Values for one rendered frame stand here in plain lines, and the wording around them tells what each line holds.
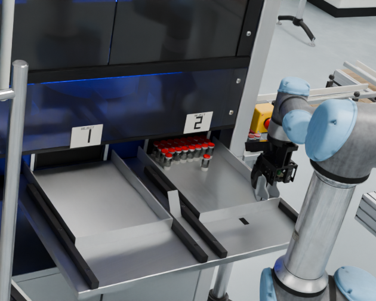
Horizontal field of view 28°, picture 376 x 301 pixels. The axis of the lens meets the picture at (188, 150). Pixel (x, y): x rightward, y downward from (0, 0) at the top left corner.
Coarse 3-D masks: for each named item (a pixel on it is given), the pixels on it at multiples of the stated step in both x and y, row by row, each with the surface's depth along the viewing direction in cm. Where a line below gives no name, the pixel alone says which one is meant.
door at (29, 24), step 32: (0, 0) 161; (32, 0) 165; (64, 0) 169; (96, 0) 174; (0, 32) 165; (32, 32) 169; (64, 32) 174; (96, 32) 178; (32, 64) 174; (64, 64) 178; (96, 64) 183
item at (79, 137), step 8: (72, 128) 187; (80, 128) 189; (88, 128) 190; (96, 128) 191; (72, 136) 189; (80, 136) 190; (96, 136) 193; (72, 144) 190; (80, 144) 191; (88, 144) 193; (96, 144) 194
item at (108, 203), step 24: (24, 168) 195; (48, 168) 200; (72, 168) 202; (96, 168) 205; (120, 168) 205; (48, 192) 191; (72, 192) 192; (96, 192) 194; (120, 192) 196; (144, 192) 195; (72, 216) 184; (96, 216) 185; (120, 216) 187; (144, 216) 189; (168, 216) 186; (72, 240) 173; (96, 240) 175; (120, 240) 179
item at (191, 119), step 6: (192, 114) 206; (198, 114) 207; (204, 114) 208; (210, 114) 209; (186, 120) 206; (192, 120) 207; (198, 120) 208; (204, 120) 209; (210, 120) 211; (186, 126) 207; (192, 126) 208; (198, 126) 209; (204, 126) 211; (186, 132) 208; (192, 132) 209
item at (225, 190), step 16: (144, 160) 210; (224, 160) 221; (240, 160) 216; (160, 176) 204; (176, 176) 208; (192, 176) 210; (208, 176) 212; (224, 176) 213; (240, 176) 215; (192, 192) 203; (208, 192) 204; (224, 192) 206; (240, 192) 207; (192, 208) 192; (208, 208) 197; (224, 208) 193; (240, 208) 196; (256, 208) 199; (272, 208) 203
